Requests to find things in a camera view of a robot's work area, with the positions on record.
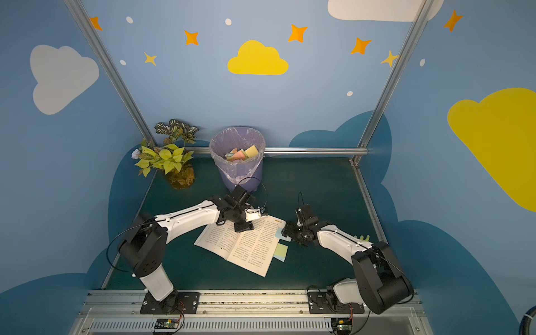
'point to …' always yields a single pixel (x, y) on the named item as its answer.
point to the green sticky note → (280, 252)
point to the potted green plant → (171, 158)
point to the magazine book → (254, 248)
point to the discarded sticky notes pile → (236, 155)
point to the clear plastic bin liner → (227, 139)
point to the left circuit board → (167, 323)
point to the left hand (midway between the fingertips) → (251, 217)
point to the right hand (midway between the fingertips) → (289, 232)
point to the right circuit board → (342, 325)
